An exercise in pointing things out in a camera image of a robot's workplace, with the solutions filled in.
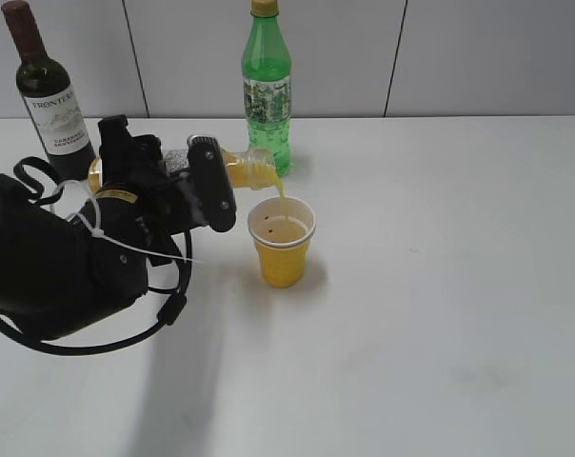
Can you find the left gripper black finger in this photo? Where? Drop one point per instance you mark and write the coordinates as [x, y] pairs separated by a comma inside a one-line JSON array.
[[116, 145]]

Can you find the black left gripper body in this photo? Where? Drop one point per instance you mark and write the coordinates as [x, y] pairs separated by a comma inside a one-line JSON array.
[[151, 200]]

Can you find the left gripper silver-edged finger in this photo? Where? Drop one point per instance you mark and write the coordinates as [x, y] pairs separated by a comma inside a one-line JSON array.
[[209, 176]]

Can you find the orange juice bottle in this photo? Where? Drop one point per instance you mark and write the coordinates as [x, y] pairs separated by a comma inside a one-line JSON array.
[[253, 169]]

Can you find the yellow paper cup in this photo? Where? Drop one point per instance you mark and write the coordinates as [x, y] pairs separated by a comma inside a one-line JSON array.
[[281, 229]]

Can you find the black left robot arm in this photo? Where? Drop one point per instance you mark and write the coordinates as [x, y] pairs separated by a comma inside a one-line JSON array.
[[61, 274]]

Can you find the dark red wine bottle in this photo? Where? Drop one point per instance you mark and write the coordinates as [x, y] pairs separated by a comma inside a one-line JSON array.
[[49, 97]]

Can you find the green plastic soda bottle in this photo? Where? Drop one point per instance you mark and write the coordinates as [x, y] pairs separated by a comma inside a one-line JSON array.
[[266, 72]]

